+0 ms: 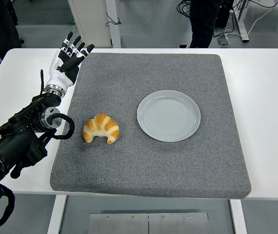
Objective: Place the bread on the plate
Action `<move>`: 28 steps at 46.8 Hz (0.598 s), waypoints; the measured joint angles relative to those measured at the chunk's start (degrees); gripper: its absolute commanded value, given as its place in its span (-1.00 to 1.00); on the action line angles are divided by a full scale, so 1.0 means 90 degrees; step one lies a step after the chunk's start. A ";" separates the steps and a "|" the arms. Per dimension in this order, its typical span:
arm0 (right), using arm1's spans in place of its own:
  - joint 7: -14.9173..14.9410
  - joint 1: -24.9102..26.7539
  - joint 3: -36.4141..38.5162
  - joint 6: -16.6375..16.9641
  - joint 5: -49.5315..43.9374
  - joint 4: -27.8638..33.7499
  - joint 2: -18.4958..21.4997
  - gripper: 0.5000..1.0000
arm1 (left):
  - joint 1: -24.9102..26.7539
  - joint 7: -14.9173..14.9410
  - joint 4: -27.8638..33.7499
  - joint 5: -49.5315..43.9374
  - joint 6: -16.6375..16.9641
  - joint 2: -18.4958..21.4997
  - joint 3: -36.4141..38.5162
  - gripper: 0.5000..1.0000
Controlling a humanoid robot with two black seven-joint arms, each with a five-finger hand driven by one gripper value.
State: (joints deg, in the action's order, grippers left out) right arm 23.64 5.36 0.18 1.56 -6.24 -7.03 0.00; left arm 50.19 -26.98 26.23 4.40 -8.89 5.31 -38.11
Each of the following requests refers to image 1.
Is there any white table leg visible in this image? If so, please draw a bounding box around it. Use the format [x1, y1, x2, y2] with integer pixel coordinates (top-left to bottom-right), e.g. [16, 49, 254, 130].
[229, 199, 248, 234]
[46, 195, 67, 234]

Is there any golden croissant bread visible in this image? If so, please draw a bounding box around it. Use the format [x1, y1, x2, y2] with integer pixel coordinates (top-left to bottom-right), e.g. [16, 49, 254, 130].
[82, 114, 120, 145]

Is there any black cable bundle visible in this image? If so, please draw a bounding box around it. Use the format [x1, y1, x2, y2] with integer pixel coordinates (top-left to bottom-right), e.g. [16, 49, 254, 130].
[176, 0, 191, 18]

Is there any thin black cable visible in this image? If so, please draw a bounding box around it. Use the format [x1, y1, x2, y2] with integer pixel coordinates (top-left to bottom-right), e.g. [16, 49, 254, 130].
[105, 12, 122, 27]

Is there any grey metal plate with screws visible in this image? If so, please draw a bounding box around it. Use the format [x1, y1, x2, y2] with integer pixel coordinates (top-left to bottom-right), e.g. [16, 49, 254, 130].
[89, 212, 210, 234]

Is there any grey round plate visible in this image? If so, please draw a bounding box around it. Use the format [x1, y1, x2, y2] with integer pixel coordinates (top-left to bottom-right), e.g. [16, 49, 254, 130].
[137, 90, 201, 143]

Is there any grey felt mat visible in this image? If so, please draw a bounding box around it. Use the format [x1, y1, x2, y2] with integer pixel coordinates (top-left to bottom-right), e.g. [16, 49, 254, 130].
[49, 53, 252, 200]

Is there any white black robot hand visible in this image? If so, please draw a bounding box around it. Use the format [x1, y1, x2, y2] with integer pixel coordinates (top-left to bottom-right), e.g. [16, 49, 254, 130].
[45, 31, 96, 89]

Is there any black computer box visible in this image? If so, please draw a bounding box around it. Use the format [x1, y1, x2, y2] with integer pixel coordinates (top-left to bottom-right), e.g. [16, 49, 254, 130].
[214, 0, 235, 28]

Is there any white desk leg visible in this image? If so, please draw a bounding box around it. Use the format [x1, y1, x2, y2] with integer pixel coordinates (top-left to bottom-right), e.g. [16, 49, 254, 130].
[234, 0, 250, 43]

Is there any white post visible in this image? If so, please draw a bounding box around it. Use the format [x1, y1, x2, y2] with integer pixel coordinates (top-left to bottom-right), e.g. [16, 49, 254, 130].
[104, 0, 121, 48]

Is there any long white cable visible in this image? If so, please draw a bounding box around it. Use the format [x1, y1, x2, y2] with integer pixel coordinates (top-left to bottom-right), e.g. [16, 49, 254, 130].
[223, 0, 278, 39]

